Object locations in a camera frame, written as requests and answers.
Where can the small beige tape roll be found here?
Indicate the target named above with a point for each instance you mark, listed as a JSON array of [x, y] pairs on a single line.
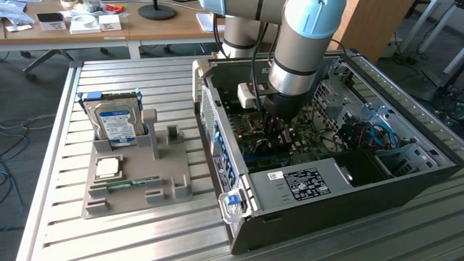
[[68, 5]]

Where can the silver disk bay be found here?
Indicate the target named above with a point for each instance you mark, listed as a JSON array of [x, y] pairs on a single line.
[[409, 160]]

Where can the plain white box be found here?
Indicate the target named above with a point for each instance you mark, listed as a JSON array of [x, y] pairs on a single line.
[[109, 23]]

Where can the black lamp base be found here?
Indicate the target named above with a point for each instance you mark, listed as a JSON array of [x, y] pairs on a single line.
[[157, 13]]

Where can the large white tape roll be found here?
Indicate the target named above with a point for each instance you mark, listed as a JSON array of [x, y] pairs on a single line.
[[83, 25]]

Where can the hard disk in blue caddy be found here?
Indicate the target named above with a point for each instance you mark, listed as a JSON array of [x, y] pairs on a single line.
[[116, 122]]

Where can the black open PC case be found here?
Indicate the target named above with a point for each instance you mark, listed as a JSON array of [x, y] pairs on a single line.
[[325, 217]]

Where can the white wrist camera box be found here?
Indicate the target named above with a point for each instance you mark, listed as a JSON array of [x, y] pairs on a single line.
[[248, 95]]

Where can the crumpled plastic packaging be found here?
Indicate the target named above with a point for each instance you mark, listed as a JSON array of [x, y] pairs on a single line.
[[91, 6]]

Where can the green RAM stick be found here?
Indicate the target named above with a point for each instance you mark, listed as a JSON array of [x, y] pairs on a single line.
[[119, 185]]

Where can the grey plastic bag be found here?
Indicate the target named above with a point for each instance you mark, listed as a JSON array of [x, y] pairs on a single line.
[[15, 16]]

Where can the grey chipset heatsink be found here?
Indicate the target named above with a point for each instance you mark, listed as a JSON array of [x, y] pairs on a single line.
[[303, 159]]

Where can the white and yellow card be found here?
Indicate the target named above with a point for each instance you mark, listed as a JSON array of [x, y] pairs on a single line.
[[17, 28]]

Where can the flat white box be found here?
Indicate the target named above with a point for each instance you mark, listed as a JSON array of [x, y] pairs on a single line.
[[84, 30]]

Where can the long blue expansion slot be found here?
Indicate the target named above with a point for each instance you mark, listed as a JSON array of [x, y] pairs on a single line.
[[253, 158]]

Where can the silver CPU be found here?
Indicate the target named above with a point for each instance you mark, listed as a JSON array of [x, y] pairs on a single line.
[[108, 168]]

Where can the white box with black top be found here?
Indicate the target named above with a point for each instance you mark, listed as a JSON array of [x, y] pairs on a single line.
[[51, 21]]

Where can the grey power supply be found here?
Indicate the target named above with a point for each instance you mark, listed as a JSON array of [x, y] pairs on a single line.
[[289, 185]]

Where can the silver drive cage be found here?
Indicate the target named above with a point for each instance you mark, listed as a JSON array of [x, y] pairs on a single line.
[[337, 103]]

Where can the red and orange item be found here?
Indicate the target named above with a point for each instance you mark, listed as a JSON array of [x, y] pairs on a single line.
[[115, 8]]

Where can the white paper stack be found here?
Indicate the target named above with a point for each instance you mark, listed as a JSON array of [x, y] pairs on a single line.
[[208, 26]]

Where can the grey parts rack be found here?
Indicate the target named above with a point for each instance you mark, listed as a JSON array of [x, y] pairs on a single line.
[[137, 168]]

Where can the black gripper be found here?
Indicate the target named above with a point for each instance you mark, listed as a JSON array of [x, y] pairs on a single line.
[[285, 108]]

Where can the green motherboard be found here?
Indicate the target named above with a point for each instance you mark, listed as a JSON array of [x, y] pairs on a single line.
[[315, 136]]

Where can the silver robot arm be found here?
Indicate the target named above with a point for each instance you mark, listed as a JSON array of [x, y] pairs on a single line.
[[304, 40]]

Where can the white desk frame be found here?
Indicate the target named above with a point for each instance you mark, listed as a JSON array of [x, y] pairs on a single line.
[[417, 27]]

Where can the short blue expansion slot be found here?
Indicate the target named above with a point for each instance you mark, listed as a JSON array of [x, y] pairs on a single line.
[[283, 163]]

